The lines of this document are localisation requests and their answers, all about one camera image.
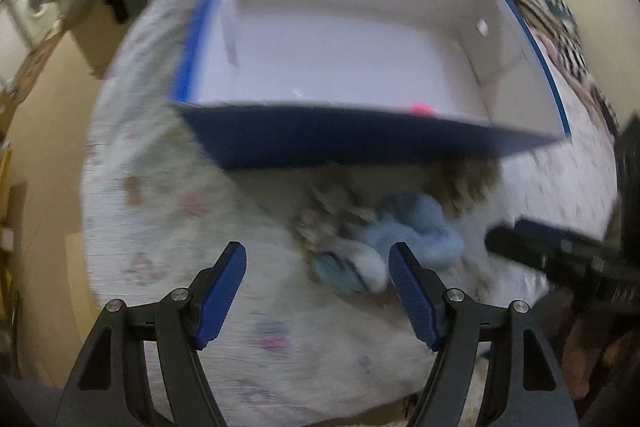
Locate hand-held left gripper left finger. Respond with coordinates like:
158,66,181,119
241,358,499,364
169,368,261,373
52,241,248,427

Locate brown beige plush toy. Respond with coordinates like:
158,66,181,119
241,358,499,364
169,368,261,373
292,174,378,255

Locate black white striped garment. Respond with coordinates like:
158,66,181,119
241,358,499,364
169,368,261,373
500,0,621,128

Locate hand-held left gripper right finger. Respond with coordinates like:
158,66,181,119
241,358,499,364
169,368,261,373
387,242,581,427

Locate beige fluffy plush toy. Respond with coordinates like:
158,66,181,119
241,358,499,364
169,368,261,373
440,157,503,220

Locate printed white bedsheet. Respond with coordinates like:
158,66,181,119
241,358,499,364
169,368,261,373
82,0,621,425

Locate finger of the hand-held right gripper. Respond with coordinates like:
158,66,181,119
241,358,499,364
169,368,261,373
485,219,558,280

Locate light blue plush toy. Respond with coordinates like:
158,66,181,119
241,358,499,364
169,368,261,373
350,194,468,280

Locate blue white cardboard box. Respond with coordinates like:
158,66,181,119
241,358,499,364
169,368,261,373
167,0,573,172

